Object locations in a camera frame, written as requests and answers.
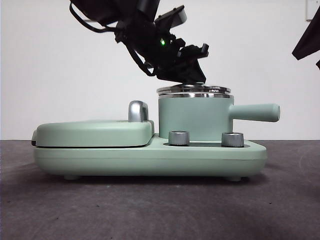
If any mint green steamer pot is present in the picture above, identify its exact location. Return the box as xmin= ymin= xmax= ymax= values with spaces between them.
xmin=158 ymin=92 xmax=281 ymax=140

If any silver control knob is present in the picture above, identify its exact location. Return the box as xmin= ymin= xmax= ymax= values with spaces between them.
xmin=168 ymin=130 xmax=190 ymax=146
xmin=221 ymin=131 xmax=245 ymax=148

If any mint green breakfast machine base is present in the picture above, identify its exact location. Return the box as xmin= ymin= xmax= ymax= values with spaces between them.
xmin=33 ymin=133 xmax=268 ymax=181

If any mint green griddle cover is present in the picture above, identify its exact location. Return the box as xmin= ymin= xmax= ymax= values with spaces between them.
xmin=31 ymin=100 xmax=156 ymax=149

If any white wall socket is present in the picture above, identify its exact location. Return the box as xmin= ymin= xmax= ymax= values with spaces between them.
xmin=306 ymin=0 xmax=320 ymax=22

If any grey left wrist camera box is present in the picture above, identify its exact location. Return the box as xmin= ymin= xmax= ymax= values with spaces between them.
xmin=154 ymin=5 xmax=188 ymax=27

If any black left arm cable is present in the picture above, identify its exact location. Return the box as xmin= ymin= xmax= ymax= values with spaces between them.
xmin=68 ymin=3 xmax=118 ymax=34

